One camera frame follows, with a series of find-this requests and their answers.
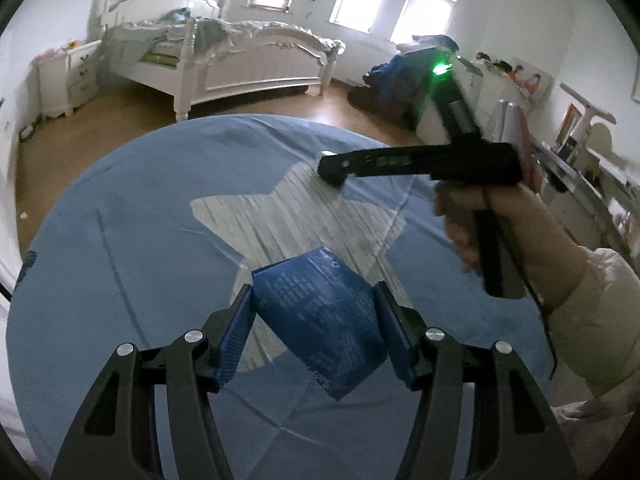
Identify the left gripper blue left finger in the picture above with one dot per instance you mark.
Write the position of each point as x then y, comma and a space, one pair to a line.
148, 404

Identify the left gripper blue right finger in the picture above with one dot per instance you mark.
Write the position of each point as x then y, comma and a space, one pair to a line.
481, 413

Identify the dark blue box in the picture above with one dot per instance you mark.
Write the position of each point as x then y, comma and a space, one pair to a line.
324, 313

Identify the right forearm cream sleeve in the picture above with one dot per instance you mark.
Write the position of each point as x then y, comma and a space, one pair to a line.
596, 330

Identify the right hand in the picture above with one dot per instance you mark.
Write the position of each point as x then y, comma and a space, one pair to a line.
552, 262

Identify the pink grey desk chair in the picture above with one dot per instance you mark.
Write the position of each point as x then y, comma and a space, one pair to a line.
508, 123

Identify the white cabinet dresser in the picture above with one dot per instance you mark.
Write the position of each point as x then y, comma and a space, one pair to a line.
484, 90

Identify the white study desk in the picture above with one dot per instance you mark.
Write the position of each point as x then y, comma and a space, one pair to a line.
595, 200

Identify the pile of clothes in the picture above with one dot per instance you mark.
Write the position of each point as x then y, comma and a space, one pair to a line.
397, 89

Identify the white wooden bed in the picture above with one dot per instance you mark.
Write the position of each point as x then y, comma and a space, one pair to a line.
184, 49

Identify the white nightstand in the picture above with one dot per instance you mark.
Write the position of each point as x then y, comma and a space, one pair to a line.
68, 79

